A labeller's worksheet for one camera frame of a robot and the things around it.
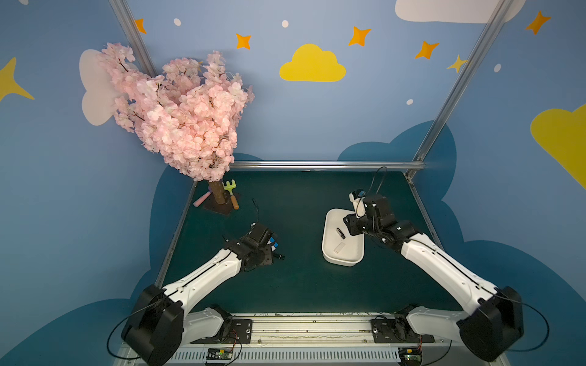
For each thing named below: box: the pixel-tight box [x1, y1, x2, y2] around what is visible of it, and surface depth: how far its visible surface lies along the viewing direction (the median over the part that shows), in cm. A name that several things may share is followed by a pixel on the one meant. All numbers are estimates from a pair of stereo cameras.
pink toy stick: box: [192, 191, 212, 208], surface depth 109 cm
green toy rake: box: [221, 179, 240, 210], surface depth 117 cm
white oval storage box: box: [321, 208, 365, 267], surface depth 97 cm
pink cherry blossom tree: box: [99, 42, 255, 205], surface depth 65 cm
